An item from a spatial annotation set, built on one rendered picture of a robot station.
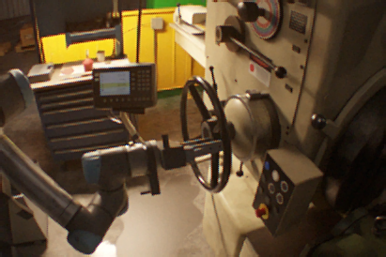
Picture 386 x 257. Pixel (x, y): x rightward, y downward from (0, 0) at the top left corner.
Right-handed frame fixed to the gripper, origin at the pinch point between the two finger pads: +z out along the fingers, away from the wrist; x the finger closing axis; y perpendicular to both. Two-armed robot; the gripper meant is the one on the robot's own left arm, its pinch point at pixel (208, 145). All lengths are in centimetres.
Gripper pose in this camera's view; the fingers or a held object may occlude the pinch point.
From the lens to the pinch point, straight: 71.3
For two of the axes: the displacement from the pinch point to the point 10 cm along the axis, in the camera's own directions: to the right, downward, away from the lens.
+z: 9.3, -1.7, 3.1
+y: -1.4, -9.8, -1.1
